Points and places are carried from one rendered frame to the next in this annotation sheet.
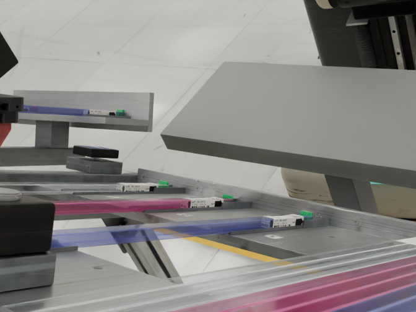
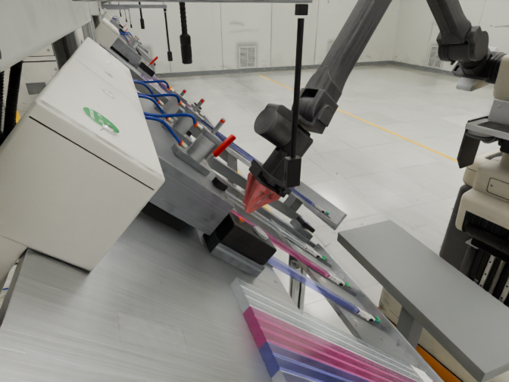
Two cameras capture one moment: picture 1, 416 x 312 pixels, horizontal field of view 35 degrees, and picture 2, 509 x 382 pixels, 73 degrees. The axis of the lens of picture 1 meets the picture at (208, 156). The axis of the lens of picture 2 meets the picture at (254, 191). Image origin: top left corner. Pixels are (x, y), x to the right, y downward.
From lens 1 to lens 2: 0.08 m
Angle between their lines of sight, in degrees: 19
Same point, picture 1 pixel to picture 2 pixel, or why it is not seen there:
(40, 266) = (257, 268)
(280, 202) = (369, 304)
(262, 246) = (346, 320)
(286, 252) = (354, 330)
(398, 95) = (466, 295)
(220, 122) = (368, 245)
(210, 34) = (394, 198)
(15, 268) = (248, 264)
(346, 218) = (395, 335)
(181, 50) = (375, 196)
